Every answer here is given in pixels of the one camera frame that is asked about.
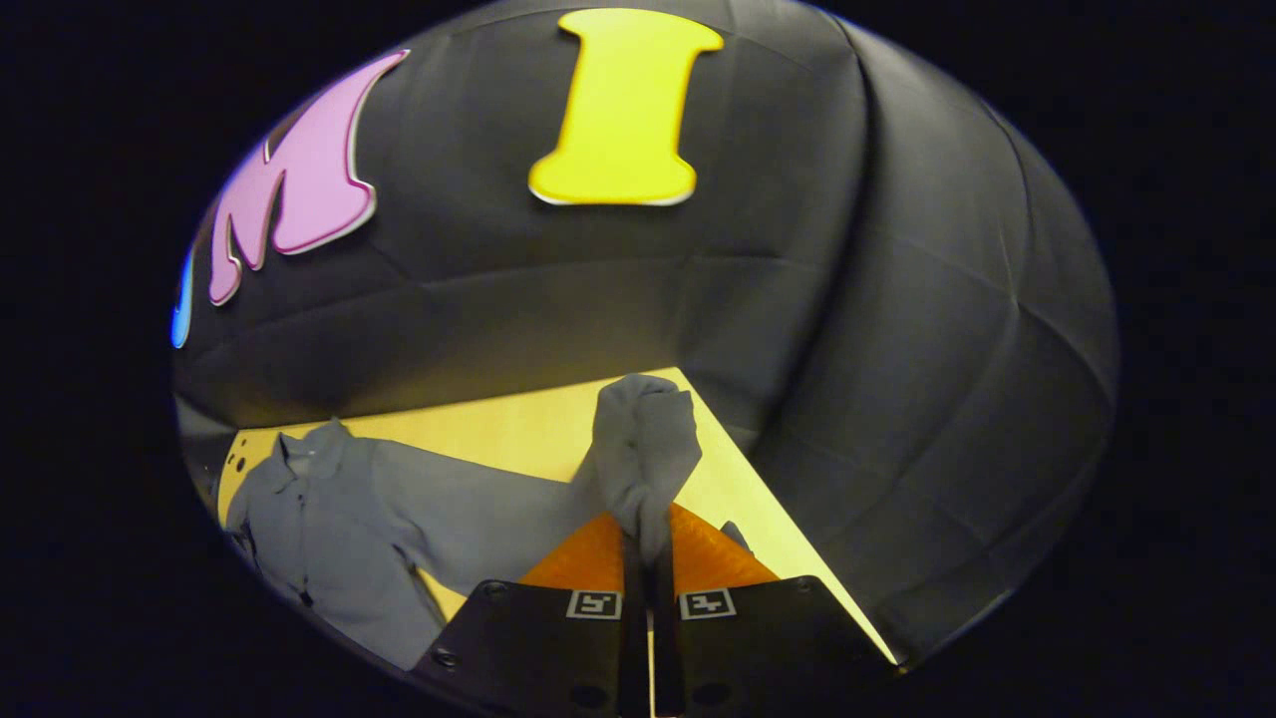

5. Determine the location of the grey collared shirt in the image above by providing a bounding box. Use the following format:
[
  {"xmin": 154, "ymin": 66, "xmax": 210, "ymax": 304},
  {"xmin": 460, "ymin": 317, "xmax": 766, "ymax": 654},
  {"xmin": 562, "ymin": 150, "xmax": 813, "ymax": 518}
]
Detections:
[{"xmin": 224, "ymin": 374, "xmax": 754, "ymax": 671}]

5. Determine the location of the black backdrop cloth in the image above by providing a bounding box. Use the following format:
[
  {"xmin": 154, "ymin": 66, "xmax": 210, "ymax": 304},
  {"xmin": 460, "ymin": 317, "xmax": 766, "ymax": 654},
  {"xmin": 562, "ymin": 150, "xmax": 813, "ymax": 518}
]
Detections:
[{"xmin": 171, "ymin": 0, "xmax": 1119, "ymax": 667}]

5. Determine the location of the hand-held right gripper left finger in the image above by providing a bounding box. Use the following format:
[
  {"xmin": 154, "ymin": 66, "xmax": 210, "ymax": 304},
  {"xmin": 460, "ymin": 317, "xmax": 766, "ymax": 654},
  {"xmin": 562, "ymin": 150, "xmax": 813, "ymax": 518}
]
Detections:
[{"xmin": 411, "ymin": 511, "xmax": 653, "ymax": 718}]

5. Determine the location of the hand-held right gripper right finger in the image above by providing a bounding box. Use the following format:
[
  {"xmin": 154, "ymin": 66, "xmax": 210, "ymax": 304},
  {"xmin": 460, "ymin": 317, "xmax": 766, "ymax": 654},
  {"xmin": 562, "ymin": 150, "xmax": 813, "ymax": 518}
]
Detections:
[{"xmin": 653, "ymin": 504, "xmax": 898, "ymax": 718}]

